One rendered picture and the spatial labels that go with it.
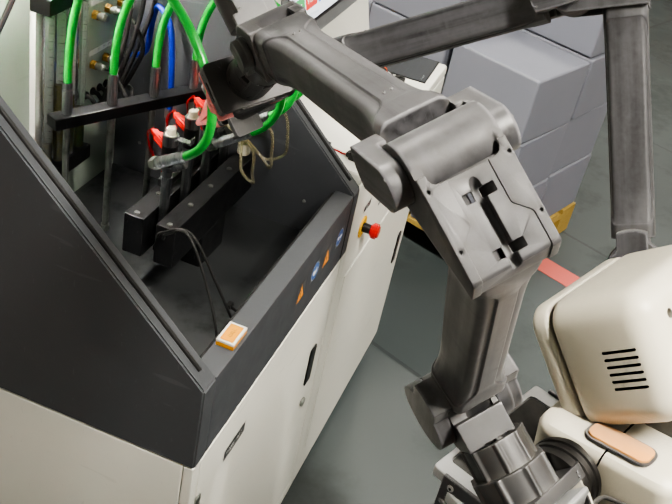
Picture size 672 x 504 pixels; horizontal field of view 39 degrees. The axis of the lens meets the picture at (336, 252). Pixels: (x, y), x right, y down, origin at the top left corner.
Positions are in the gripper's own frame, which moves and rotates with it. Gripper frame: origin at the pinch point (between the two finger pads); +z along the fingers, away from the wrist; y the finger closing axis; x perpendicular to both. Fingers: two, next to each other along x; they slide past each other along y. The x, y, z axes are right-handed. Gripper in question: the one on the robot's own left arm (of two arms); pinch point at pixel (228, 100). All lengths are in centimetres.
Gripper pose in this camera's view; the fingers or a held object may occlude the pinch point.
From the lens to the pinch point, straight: 127.6
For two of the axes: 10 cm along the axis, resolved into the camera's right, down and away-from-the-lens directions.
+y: -8.4, 3.6, -4.0
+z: -3.7, 1.5, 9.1
